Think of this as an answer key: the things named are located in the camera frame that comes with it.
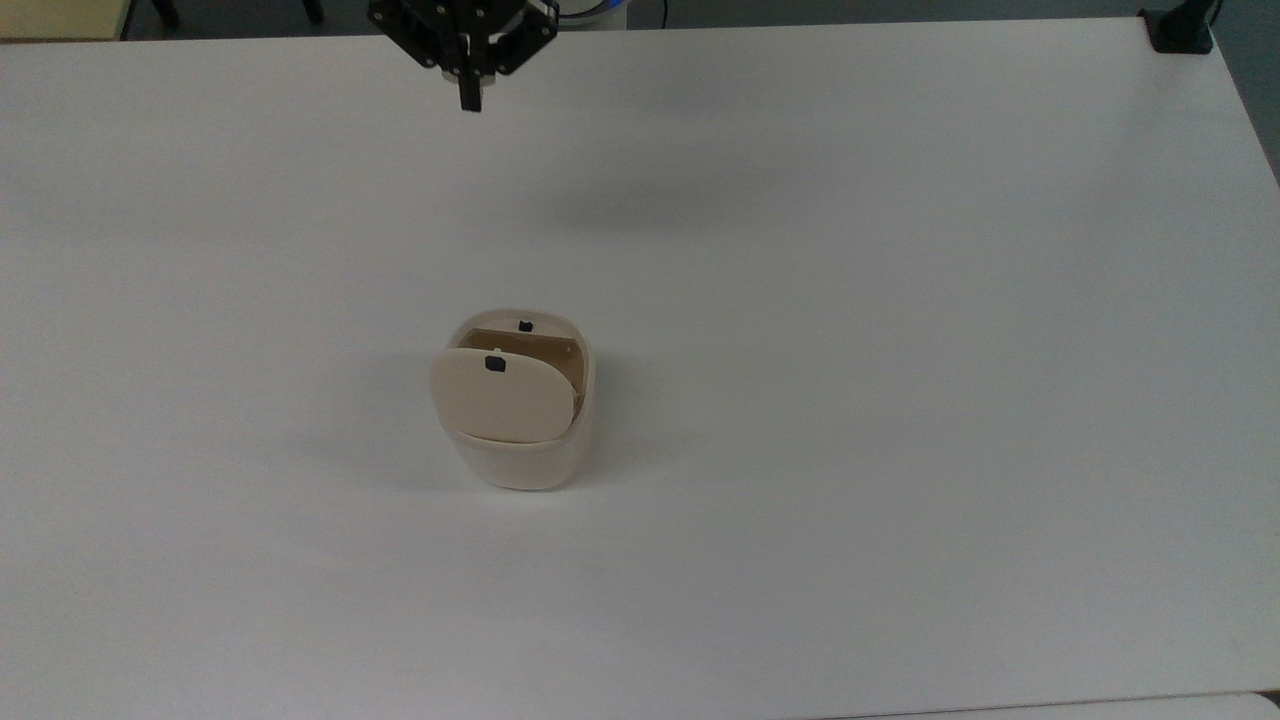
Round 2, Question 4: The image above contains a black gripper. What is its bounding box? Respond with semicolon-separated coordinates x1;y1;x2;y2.
367;0;560;112

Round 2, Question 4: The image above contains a cream trash bin lid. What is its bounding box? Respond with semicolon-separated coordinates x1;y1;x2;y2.
430;345;580;445

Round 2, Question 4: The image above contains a cream plastic trash bin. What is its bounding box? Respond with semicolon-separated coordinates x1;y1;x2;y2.
430;308;597;493

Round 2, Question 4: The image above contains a yellow wooden board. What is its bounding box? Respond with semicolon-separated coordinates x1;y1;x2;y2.
0;0;136;43

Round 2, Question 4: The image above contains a white table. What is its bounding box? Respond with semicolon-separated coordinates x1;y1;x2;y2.
840;690;1280;720

